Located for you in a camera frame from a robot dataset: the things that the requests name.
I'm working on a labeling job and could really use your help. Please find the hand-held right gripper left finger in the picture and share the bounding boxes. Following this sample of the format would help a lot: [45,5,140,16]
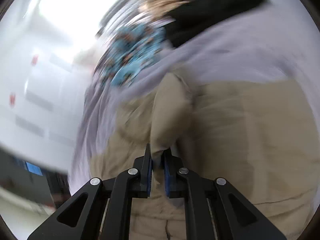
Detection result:
[27,144,153,240]

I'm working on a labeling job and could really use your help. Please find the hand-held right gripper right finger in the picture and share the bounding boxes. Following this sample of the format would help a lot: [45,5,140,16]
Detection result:
[163,148,288,240]

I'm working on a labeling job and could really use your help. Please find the beige padded jacket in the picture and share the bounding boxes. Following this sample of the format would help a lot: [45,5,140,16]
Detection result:
[89,64,316,240]

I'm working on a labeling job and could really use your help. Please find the blue printed cloth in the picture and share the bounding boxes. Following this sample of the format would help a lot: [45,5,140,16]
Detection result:
[96,25,167,88]

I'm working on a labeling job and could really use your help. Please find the white drawer cabinet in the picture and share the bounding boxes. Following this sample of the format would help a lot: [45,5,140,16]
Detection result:
[0,27,100,174]

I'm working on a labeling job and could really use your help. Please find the lavender bed sheet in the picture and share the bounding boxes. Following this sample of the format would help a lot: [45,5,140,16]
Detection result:
[67,0,320,198]

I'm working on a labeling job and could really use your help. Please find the tan fluffy cloth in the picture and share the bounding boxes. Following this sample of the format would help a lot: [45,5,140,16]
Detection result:
[139,0,193,18]

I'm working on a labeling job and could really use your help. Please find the black cloth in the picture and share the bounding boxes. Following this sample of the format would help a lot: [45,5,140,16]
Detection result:
[164,0,265,48]

